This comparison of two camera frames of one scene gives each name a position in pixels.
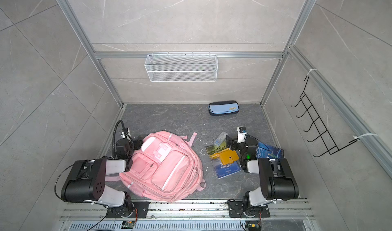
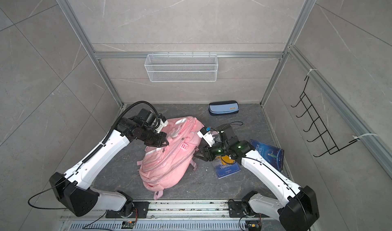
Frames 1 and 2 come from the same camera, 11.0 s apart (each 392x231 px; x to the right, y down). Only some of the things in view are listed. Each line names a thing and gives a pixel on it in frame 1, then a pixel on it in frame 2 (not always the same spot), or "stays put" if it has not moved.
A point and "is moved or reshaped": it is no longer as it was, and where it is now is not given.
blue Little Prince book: (265, 151) stays put
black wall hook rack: (331, 145) stays put
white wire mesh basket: (181, 68) stays put
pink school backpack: (164, 167) is moved or reshaped
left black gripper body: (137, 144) -> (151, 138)
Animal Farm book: (222, 170) stays put
